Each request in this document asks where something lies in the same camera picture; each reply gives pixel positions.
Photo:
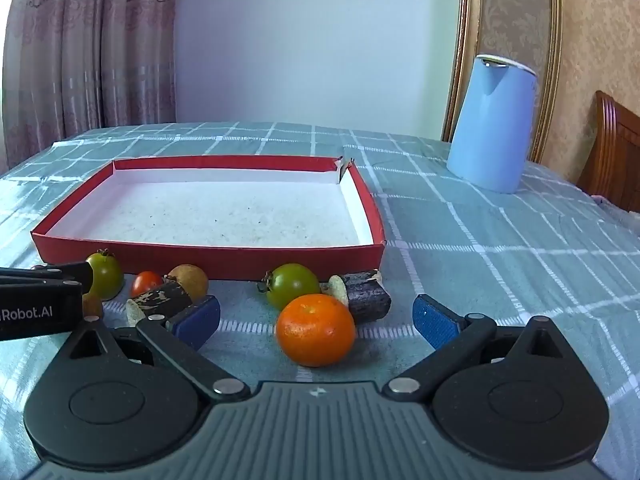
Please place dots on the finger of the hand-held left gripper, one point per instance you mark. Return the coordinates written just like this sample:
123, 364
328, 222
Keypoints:
75, 273
40, 290

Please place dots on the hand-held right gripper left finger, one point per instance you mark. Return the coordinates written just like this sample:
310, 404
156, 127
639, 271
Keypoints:
196, 322

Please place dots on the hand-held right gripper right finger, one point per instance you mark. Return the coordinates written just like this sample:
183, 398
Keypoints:
434, 322

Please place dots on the green tomato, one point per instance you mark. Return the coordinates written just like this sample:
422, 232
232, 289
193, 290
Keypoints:
295, 284
107, 275

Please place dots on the small brown fruit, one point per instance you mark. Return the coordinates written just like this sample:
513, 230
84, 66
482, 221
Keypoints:
93, 305

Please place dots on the dark sugarcane piece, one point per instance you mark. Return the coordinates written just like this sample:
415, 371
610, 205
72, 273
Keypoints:
367, 296
160, 301

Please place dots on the tan round fruit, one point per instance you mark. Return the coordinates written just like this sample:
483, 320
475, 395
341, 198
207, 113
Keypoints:
192, 280

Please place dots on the red cherry tomato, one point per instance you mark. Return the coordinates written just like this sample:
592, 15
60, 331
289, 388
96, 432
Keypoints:
146, 284

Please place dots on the red cardboard box lid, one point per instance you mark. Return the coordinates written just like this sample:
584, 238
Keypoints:
225, 210

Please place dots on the orange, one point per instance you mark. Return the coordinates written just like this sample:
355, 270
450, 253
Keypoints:
316, 330

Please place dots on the blue kettle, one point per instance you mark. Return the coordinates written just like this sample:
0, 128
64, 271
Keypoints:
492, 125

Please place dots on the pink patterned curtain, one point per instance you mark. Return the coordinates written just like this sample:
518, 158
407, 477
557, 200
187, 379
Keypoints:
90, 45

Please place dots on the gold wall frame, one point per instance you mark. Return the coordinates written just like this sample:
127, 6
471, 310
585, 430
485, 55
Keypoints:
462, 60

